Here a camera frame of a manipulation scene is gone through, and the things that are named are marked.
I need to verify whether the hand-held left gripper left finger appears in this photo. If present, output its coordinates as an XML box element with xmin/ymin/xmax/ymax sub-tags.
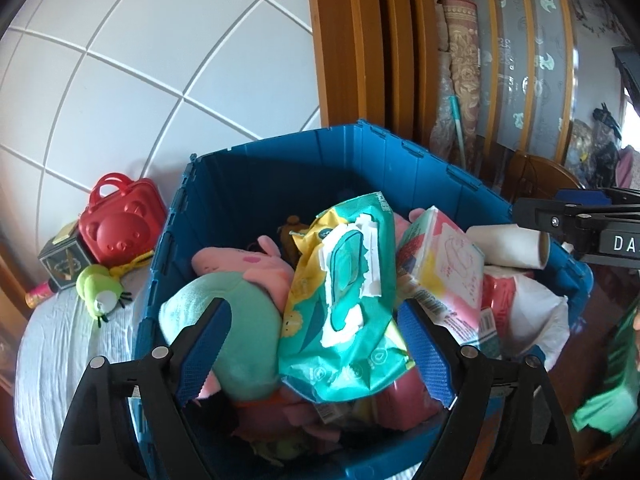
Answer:
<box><xmin>54</xmin><ymin>297</ymin><xmax>233</xmax><ymax>480</ymax></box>

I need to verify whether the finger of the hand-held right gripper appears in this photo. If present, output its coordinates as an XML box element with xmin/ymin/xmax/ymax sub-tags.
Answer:
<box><xmin>555</xmin><ymin>188</ymin><xmax>621</xmax><ymax>207</ymax></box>
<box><xmin>514</xmin><ymin>197</ymin><xmax>601</xmax><ymax>235</ymax></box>

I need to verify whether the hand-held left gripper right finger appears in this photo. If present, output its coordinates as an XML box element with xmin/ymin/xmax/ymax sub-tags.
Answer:
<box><xmin>397</xmin><ymin>299</ymin><xmax>581</xmax><ymax>480</ymax></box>

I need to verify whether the white paper roll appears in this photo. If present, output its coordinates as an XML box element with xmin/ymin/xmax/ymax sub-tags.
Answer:
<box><xmin>466</xmin><ymin>223</ymin><xmax>551</xmax><ymax>268</ymax></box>

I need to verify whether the pink tissue pack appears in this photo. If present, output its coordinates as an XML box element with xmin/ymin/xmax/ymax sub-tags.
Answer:
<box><xmin>397</xmin><ymin>206</ymin><xmax>486</xmax><ymax>346</ymax></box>

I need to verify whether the teal yellow wet wipes pack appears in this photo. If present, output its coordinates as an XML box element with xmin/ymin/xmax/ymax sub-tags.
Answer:
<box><xmin>277</xmin><ymin>191</ymin><xmax>416</xmax><ymax>403</ymax></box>

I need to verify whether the blue plastic storage crate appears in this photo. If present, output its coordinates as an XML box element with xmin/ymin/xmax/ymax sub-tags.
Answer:
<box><xmin>131</xmin><ymin>120</ymin><xmax>596</xmax><ymax>480</ymax></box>

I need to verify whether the wooden chair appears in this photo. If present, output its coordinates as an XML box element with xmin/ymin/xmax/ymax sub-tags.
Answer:
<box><xmin>505</xmin><ymin>150</ymin><xmax>583</xmax><ymax>206</ymax></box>

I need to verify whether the pile of household clutter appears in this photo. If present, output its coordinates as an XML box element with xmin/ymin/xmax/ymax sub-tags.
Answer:
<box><xmin>570</xmin><ymin>102</ymin><xmax>640</xmax><ymax>191</ymax></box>

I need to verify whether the pink printed pack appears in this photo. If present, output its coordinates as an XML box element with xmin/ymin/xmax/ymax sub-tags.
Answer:
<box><xmin>482</xmin><ymin>272</ymin><xmax>521</xmax><ymax>336</ymax></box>

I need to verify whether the pink pig plush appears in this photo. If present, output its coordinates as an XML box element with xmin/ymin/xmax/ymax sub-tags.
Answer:
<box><xmin>191</xmin><ymin>235</ymin><xmax>296</xmax><ymax>291</ymax></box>

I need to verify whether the white plastic bag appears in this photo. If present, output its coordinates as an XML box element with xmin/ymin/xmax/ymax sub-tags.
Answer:
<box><xmin>492</xmin><ymin>275</ymin><xmax>571</xmax><ymax>368</ymax></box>

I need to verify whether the green frog plush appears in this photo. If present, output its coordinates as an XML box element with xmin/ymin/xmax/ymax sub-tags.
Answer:
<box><xmin>76</xmin><ymin>264</ymin><xmax>133</xmax><ymax>328</ymax></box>

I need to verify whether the frosted glass wardrobe door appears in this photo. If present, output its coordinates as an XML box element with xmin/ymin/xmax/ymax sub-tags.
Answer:
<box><xmin>450</xmin><ymin>0</ymin><xmax>576</xmax><ymax>161</ymax></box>

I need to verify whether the red bear carry case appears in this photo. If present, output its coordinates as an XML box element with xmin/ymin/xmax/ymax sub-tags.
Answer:
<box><xmin>78</xmin><ymin>172</ymin><xmax>167</xmax><ymax>266</ymax></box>

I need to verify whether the green clothing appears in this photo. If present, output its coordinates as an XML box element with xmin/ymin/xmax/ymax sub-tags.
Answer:
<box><xmin>572</xmin><ymin>310</ymin><xmax>640</xmax><ymax>436</ymax></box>

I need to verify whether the black gift box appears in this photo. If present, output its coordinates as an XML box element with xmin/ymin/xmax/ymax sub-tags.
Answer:
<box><xmin>39</xmin><ymin>220</ymin><xmax>96</xmax><ymax>291</ymax></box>

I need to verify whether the pink yellow tube can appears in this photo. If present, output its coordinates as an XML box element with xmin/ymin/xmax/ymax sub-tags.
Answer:
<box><xmin>25</xmin><ymin>280</ymin><xmax>56</xmax><ymax>307</ymax></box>

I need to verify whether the rolled patterned carpet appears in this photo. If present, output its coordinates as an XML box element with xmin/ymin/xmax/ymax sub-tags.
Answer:
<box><xmin>432</xmin><ymin>0</ymin><xmax>483</xmax><ymax>161</ymax></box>

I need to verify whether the yellow notepad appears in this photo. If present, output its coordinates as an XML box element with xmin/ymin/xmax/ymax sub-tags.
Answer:
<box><xmin>50</xmin><ymin>221</ymin><xmax>82</xmax><ymax>247</ymax></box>

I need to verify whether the white padded headboard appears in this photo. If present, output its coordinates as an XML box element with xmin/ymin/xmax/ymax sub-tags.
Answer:
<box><xmin>0</xmin><ymin>0</ymin><xmax>326</xmax><ymax>281</ymax></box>

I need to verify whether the yellow strap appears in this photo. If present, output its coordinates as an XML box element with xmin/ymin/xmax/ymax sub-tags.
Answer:
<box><xmin>110</xmin><ymin>250</ymin><xmax>155</xmax><ymax>277</ymax></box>

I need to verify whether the teal mop handle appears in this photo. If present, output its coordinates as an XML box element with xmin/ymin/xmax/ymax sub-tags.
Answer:
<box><xmin>447</xmin><ymin>95</ymin><xmax>473</xmax><ymax>171</ymax></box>

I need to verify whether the wooden headboard frame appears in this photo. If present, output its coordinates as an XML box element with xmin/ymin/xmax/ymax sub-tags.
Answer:
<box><xmin>305</xmin><ymin>0</ymin><xmax>451</xmax><ymax>161</ymax></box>

